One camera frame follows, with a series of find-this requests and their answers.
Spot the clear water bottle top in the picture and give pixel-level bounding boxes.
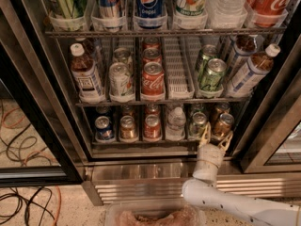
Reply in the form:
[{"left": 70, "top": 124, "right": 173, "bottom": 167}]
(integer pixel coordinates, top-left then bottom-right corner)
[{"left": 208, "top": 0, "right": 252, "bottom": 17}]

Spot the orange soda can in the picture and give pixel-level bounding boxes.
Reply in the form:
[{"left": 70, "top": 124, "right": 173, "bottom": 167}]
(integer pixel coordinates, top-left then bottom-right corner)
[
  {"left": 213, "top": 113, "right": 234, "bottom": 137},
  {"left": 210, "top": 102, "right": 230, "bottom": 123}
]

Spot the tea bottle right rear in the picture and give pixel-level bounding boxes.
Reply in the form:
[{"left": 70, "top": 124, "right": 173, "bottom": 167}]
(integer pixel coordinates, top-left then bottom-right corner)
[{"left": 227, "top": 35, "right": 257, "bottom": 80}]

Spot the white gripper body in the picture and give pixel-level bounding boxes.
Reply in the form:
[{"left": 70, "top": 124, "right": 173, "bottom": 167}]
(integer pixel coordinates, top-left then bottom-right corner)
[{"left": 195, "top": 144, "right": 225, "bottom": 175}]

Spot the white 7up can rear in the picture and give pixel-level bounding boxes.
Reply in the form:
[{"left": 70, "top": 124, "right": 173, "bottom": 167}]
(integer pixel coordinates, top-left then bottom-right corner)
[{"left": 113, "top": 47, "right": 133, "bottom": 67}]

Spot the glass fridge door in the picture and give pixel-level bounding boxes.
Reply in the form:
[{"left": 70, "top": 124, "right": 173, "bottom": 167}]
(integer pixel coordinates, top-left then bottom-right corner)
[
  {"left": 230, "top": 3, "right": 301, "bottom": 174},
  {"left": 0, "top": 0, "right": 85, "bottom": 187}
]

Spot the red coca-cola can middle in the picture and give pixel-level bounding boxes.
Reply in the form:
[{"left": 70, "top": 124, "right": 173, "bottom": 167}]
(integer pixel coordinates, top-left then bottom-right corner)
[{"left": 142, "top": 48, "right": 162, "bottom": 64}]

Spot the empty white shelf tray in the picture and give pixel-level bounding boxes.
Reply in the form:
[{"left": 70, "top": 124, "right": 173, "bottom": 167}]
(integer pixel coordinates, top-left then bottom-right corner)
[{"left": 164, "top": 38, "right": 195, "bottom": 100}]

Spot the clear plastic food container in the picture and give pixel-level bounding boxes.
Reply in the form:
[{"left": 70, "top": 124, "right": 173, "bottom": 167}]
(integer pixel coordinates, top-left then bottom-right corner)
[{"left": 104, "top": 199, "right": 207, "bottom": 226}]

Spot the red coca-cola can front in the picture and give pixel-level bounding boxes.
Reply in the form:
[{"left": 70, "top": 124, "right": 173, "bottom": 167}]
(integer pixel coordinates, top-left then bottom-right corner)
[{"left": 142, "top": 62, "right": 165, "bottom": 96}]

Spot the steel fridge base grille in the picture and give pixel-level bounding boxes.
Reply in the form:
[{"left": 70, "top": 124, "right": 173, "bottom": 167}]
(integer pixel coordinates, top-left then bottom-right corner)
[{"left": 82, "top": 158, "right": 301, "bottom": 205}]

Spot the orange soda can front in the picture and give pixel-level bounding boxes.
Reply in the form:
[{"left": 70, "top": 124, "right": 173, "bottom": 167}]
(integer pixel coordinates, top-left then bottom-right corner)
[{"left": 213, "top": 113, "right": 234, "bottom": 137}]

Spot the orange floor cable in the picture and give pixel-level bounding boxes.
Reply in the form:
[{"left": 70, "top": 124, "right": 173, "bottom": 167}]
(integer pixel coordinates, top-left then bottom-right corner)
[{"left": 0, "top": 105, "right": 62, "bottom": 226}]

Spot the red coca-cola can rear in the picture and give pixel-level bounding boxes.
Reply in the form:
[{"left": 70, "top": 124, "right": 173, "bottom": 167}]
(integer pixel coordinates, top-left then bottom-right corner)
[{"left": 142, "top": 37, "right": 161, "bottom": 49}]

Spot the left glass fridge door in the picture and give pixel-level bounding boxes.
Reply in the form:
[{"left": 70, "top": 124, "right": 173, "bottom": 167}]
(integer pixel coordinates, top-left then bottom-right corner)
[{"left": 0, "top": 0, "right": 85, "bottom": 187}]

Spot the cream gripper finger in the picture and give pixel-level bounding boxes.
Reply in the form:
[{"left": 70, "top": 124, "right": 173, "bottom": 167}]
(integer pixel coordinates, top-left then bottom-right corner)
[
  {"left": 198, "top": 122, "right": 211, "bottom": 147},
  {"left": 217, "top": 131, "right": 233, "bottom": 152}
]

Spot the coca-cola bottle top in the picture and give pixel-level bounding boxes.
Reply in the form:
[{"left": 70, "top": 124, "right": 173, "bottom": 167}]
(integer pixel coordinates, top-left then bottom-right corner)
[{"left": 246, "top": 0, "right": 290, "bottom": 28}]

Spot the blue pepsi can bottom front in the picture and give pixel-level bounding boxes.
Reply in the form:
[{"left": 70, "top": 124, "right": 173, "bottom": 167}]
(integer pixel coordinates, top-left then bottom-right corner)
[{"left": 95, "top": 116, "right": 115, "bottom": 140}]

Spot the red coca-cola can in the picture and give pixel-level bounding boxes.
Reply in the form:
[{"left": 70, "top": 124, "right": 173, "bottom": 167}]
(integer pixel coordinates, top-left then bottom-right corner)
[
  {"left": 142, "top": 62, "right": 165, "bottom": 96},
  {"left": 142, "top": 37, "right": 161, "bottom": 49},
  {"left": 142, "top": 48, "right": 162, "bottom": 64}
]

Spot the green can bottom front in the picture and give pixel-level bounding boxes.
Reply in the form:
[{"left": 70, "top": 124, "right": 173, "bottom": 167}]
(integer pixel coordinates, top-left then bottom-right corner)
[{"left": 189, "top": 112, "right": 208, "bottom": 138}]

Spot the tea bottle right front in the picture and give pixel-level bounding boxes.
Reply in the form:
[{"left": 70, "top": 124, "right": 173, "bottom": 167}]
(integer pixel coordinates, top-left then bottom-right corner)
[{"left": 226, "top": 43, "right": 280, "bottom": 98}]

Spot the red can bottom rear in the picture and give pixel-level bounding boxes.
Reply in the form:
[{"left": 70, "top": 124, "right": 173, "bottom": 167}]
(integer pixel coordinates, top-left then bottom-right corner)
[{"left": 145, "top": 104, "right": 161, "bottom": 116}]

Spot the green can bottom rear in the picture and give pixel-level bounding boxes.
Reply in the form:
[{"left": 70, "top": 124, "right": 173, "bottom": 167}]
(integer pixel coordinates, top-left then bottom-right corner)
[{"left": 189, "top": 103, "right": 205, "bottom": 117}]

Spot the gold can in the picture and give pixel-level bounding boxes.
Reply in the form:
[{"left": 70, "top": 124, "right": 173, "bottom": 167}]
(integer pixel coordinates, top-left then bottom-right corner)
[
  {"left": 120, "top": 105, "right": 135, "bottom": 117},
  {"left": 120, "top": 116, "right": 137, "bottom": 140}
]

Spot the red can bottom front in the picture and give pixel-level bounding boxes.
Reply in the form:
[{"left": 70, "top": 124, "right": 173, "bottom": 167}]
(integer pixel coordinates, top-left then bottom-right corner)
[{"left": 144, "top": 114, "right": 161, "bottom": 139}]

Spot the orange soda can rear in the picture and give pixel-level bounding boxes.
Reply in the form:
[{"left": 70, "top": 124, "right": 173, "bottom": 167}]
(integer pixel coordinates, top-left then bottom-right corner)
[{"left": 210, "top": 102, "right": 230, "bottom": 123}]

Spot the white 7up can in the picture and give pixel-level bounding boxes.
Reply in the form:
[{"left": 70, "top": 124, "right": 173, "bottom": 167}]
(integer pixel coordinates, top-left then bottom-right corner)
[
  {"left": 113, "top": 47, "right": 133, "bottom": 67},
  {"left": 109, "top": 62, "right": 134, "bottom": 97}
]

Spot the blue can bottom rear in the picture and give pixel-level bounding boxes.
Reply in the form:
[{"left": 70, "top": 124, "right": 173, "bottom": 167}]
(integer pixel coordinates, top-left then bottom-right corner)
[{"left": 96, "top": 106, "right": 112, "bottom": 117}]

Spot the green can middle front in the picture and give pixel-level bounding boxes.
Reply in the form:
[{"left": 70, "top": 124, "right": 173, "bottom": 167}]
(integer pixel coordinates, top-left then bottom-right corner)
[{"left": 199, "top": 58, "right": 227, "bottom": 91}]

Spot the gold can bottom rear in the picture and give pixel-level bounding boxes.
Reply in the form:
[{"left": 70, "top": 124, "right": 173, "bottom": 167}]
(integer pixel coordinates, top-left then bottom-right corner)
[{"left": 120, "top": 105, "right": 135, "bottom": 117}]

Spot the green tall can top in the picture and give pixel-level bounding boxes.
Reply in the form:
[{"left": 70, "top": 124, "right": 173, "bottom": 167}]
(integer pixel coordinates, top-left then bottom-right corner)
[{"left": 43, "top": 0, "right": 89, "bottom": 21}]

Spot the gold can bottom front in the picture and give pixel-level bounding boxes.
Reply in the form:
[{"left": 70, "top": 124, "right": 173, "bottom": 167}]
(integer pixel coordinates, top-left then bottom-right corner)
[{"left": 120, "top": 116, "right": 137, "bottom": 140}]

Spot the iced tea bottle left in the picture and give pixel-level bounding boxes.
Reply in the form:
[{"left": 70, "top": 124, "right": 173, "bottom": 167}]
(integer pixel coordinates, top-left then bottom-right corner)
[{"left": 71, "top": 43, "right": 103, "bottom": 104}]

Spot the white 7up can front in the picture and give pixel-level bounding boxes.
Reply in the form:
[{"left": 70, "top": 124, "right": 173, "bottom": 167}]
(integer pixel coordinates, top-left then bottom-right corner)
[{"left": 109, "top": 62, "right": 134, "bottom": 97}]

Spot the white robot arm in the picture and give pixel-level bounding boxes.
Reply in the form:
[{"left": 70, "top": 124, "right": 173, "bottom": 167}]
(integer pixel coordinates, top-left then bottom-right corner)
[{"left": 182, "top": 123, "right": 301, "bottom": 226}]

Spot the green can middle rear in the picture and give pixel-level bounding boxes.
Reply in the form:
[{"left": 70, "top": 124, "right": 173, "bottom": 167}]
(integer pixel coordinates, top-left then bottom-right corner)
[{"left": 195, "top": 44, "right": 217, "bottom": 79}]

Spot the pepsi can top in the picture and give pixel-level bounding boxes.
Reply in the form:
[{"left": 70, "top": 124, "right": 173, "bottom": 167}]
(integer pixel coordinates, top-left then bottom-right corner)
[{"left": 136, "top": 0, "right": 163, "bottom": 18}]

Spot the right glass fridge door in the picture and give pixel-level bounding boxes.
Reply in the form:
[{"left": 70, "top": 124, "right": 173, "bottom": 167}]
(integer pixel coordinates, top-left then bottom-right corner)
[{"left": 230, "top": 3, "right": 301, "bottom": 174}]

